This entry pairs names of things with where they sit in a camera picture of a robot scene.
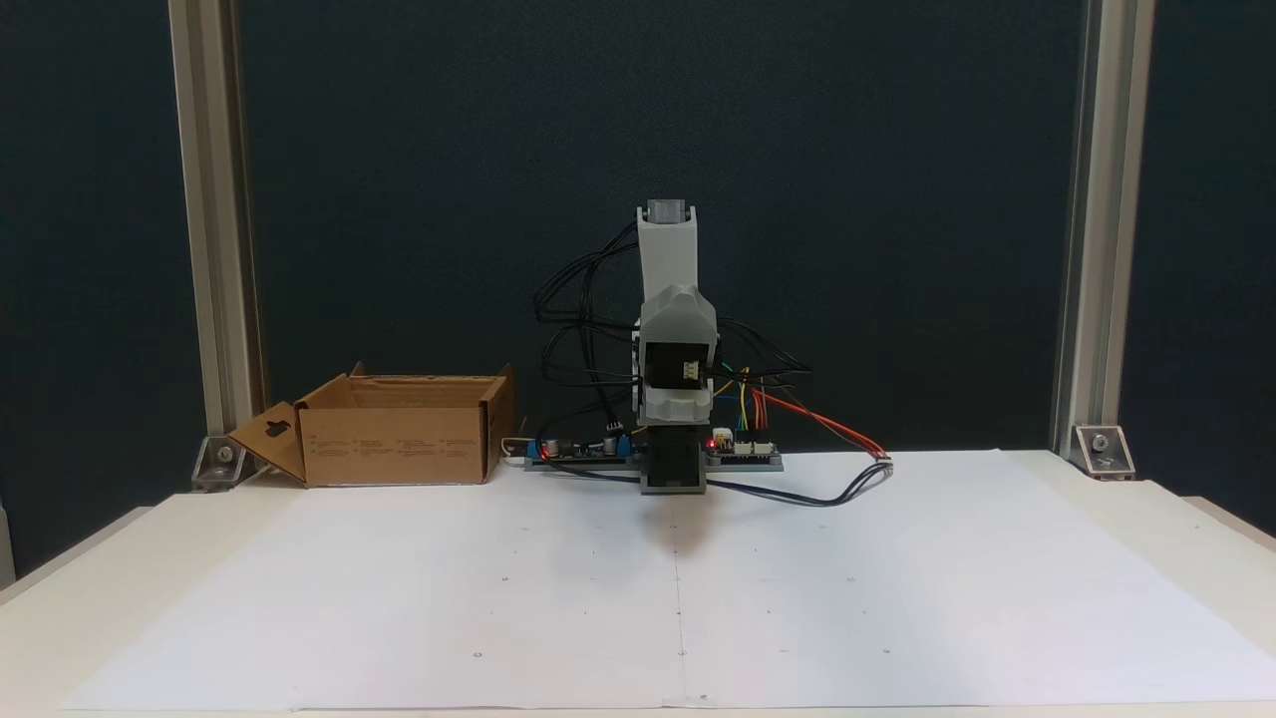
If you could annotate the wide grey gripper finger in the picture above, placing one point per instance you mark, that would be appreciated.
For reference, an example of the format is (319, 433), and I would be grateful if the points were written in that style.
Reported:
(678, 317)

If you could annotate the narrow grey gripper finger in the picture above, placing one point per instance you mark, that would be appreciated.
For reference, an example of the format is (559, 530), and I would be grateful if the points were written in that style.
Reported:
(678, 404)

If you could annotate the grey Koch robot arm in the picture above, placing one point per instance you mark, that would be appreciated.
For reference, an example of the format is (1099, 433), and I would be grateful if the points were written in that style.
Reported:
(666, 249)

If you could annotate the blue circuit board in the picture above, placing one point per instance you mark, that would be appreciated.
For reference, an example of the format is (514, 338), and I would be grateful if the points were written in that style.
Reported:
(588, 454)

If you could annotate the brown cardboard box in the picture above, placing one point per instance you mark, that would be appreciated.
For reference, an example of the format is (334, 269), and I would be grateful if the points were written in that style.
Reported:
(399, 439)

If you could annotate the metal corner bracket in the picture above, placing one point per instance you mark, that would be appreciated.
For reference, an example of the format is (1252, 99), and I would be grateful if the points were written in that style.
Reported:
(1105, 451)
(221, 464)

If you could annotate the aluminium frame post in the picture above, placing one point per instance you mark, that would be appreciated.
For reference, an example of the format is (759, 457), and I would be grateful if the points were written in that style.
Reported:
(214, 199)
(1102, 199)

